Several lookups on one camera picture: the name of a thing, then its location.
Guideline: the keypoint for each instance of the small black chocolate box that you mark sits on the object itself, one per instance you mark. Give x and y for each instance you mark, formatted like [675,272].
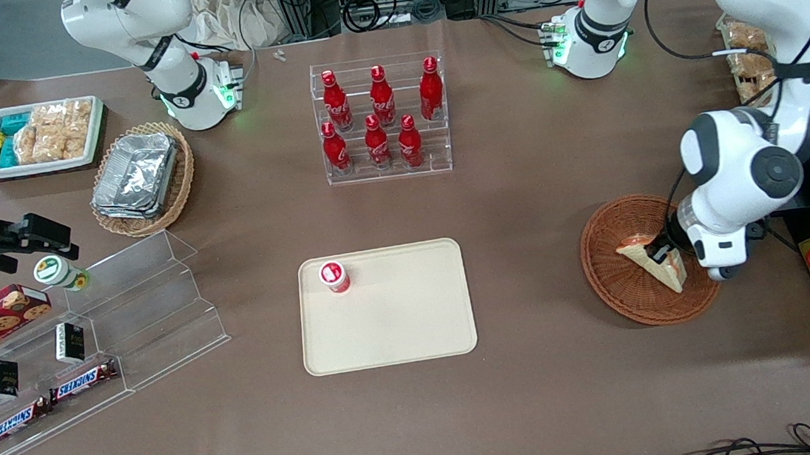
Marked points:
[70,343]
[1,379]

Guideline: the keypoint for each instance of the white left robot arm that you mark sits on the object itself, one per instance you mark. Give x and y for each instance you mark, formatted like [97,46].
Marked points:
[733,159]

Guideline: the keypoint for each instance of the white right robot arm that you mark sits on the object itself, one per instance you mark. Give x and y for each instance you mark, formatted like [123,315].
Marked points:
[175,79]

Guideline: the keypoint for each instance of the stacked aluminium foil trays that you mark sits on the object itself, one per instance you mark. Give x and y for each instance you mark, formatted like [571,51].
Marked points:
[136,175]

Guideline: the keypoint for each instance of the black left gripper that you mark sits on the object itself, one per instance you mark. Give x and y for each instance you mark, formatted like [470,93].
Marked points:
[663,248]

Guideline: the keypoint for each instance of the teal snack packet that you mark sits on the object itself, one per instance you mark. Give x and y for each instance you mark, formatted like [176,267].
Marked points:
[8,153]
[14,123]

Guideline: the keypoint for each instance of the beige plastic tray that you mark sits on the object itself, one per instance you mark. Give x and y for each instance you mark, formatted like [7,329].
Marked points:
[399,317]

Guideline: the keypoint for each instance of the wrapped bread pastry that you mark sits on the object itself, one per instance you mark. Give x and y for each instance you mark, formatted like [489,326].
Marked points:
[750,64]
[745,37]
[756,88]

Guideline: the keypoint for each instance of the round brown wicker basket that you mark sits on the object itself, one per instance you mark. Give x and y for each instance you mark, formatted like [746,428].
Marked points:
[619,288]

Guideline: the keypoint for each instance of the red cola bottle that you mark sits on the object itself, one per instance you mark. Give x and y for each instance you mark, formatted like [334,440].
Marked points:
[431,95]
[409,144]
[383,99]
[337,104]
[336,151]
[378,144]

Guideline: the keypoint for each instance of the beige cloth bag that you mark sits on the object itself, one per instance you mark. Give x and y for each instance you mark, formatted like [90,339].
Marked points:
[228,14]

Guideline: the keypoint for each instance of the clear rice cracker bag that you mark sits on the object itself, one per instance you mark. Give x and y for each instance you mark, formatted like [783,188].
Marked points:
[78,116]
[59,145]
[48,115]
[26,145]

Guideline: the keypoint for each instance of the small white plastic piece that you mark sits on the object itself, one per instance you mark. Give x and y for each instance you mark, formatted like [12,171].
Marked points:
[279,55]

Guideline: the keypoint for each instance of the oval tan wicker basket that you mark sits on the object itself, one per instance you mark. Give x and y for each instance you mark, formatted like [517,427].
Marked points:
[181,182]

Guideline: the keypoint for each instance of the triangular sandwich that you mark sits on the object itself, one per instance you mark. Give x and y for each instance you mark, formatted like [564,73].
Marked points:
[634,251]

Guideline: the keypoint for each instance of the green lidded cup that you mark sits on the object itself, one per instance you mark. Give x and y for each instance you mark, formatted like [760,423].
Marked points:
[56,271]

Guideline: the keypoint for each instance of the red lidded yogurt cup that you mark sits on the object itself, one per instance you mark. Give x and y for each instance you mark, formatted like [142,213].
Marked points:
[334,275]

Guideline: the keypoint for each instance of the clear acrylic bottle rack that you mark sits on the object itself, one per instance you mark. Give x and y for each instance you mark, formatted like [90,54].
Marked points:
[434,146]

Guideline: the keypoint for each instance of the clear acrylic stepped shelf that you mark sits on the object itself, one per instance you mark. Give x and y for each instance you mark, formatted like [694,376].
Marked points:
[153,311]

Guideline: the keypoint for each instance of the snickers chocolate bar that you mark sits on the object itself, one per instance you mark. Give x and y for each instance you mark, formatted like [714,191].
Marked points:
[17,423]
[84,381]

